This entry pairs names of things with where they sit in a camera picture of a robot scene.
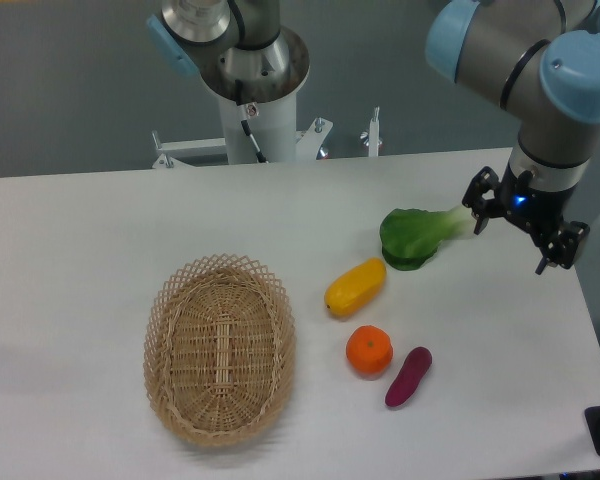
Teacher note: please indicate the yellow mango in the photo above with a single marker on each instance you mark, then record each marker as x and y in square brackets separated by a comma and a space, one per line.
[355, 288]

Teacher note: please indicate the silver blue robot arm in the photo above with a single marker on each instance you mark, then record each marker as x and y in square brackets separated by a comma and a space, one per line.
[537, 60]

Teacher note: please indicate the oval wicker basket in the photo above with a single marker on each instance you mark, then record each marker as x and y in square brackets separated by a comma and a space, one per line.
[219, 351]

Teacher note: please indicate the white frame bracket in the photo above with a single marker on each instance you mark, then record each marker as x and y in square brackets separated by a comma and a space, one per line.
[370, 138]

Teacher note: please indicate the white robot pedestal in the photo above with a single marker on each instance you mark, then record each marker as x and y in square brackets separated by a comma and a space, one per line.
[252, 133]

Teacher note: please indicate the green bok choy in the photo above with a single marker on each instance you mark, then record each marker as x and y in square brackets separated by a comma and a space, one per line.
[411, 237]

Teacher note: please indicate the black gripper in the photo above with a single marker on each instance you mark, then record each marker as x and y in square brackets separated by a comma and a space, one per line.
[532, 210]

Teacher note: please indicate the purple sweet potato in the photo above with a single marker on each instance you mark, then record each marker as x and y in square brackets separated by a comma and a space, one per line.
[414, 368]

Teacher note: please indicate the orange tangerine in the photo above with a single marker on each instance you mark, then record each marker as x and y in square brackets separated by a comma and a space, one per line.
[369, 350]

